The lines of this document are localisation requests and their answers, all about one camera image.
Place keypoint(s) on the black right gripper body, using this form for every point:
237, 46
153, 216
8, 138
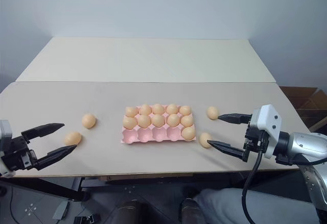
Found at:
255, 138

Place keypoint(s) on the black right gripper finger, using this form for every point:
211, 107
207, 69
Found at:
237, 118
230, 149

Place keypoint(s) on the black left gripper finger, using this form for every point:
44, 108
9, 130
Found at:
55, 155
41, 130

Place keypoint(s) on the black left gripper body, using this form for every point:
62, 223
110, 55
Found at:
16, 155

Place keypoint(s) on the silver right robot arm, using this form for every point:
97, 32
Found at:
306, 142

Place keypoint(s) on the beige egg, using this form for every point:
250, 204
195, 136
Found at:
158, 109
185, 110
204, 139
89, 120
188, 133
187, 121
173, 120
143, 121
145, 109
129, 122
158, 120
73, 138
212, 112
131, 111
172, 109

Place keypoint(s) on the pink plastic egg tray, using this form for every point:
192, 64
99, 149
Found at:
145, 137

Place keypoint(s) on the grey fabric bundle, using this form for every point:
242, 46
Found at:
224, 206

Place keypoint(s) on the brown cardboard box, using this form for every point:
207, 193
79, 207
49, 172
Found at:
306, 101

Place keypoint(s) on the black metal clip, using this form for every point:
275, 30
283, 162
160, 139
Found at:
84, 220

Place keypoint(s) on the dark rounded shape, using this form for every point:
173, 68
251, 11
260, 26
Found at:
191, 211
135, 212

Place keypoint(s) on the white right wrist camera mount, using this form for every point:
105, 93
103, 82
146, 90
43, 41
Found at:
268, 115

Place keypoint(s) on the black table frame leg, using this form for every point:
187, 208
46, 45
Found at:
51, 187

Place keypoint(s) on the grey metal bracket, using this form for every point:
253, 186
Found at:
60, 210

